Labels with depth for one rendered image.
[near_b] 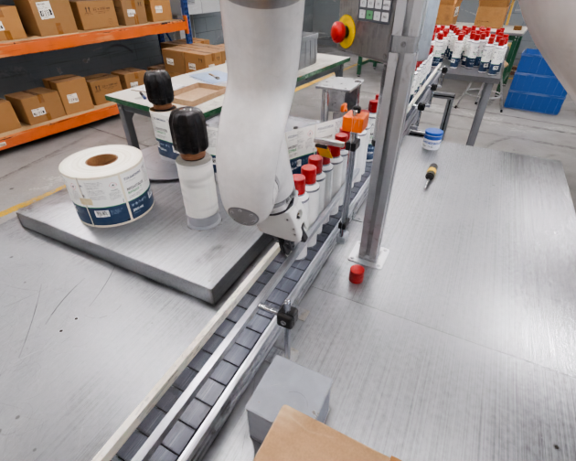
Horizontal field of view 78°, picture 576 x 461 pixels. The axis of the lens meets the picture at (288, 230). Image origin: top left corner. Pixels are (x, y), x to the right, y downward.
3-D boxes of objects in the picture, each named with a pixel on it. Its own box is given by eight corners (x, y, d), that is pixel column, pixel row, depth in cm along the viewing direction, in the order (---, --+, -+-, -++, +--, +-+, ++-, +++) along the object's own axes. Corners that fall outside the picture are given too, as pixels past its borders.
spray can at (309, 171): (301, 233, 91) (304, 159, 79) (320, 240, 89) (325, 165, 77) (292, 244, 88) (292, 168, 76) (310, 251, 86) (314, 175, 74)
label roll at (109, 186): (128, 231, 92) (112, 182, 84) (61, 221, 96) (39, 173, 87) (166, 193, 108) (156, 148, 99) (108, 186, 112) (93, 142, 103)
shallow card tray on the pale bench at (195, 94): (198, 87, 234) (197, 81, 232) (229, 92, 225) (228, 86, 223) (161, 101, 210) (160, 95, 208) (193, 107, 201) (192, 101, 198)
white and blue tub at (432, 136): (440, 145, 150) (444, 129, 146) (438, 151, 145) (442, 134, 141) (422, 142, 152) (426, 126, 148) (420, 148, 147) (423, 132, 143)
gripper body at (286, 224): (306, 186, 65) (313, 222, 74) (258, 174, 68) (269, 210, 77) (289, 217, 61) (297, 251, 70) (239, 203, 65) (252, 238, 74)
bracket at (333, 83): (331, 78, 118) (331, 75, 117) (364, 81, 114) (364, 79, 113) (314, 88, 108) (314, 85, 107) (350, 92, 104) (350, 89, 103)
